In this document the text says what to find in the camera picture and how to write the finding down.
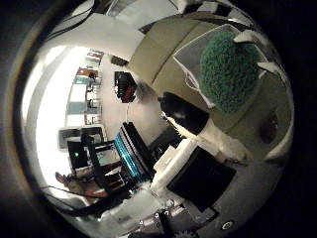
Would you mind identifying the green plush broccoli toy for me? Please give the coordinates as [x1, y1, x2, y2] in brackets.
[199, 31, 262, 115]

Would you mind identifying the white square container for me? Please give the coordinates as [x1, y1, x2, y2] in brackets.
[172, 23, 275, 110]

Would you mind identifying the black equipment rack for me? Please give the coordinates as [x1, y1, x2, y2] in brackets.
[113, 121, 159, 184]

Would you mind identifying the purple eggplant toy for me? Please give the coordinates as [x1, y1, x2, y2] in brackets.
[259, 113, 279, 145]

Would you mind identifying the seated person in black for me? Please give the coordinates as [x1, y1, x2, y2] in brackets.
[113, 70, 138, 104]

